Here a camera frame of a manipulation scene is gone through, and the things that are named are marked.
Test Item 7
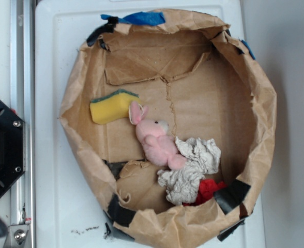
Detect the yellow green sponge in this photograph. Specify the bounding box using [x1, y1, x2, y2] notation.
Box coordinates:
[89, 89, 141, 125]

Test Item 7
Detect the pink plush bunny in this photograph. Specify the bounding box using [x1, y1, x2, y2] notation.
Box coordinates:
[129, 101, 187, 170]

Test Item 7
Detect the crumpled white paper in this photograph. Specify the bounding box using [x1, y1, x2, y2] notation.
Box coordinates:
[157, 137, 221, 205]

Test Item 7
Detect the brown paper bag bin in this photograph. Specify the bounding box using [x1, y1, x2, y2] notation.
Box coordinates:
[60, 9, 277, 247]

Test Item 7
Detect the crumpled red paper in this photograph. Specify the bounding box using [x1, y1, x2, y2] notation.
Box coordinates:
[183, 179, 227, 206]

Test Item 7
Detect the white plastic tray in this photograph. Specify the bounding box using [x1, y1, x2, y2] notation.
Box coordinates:
[35, 1, 266, 247]

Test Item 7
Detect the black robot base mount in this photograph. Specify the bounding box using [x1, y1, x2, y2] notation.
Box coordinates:
[0, 100, 25, 198]

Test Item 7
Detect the aluminium frame rail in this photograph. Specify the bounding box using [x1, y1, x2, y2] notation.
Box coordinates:
[10, 1, 38, 247]

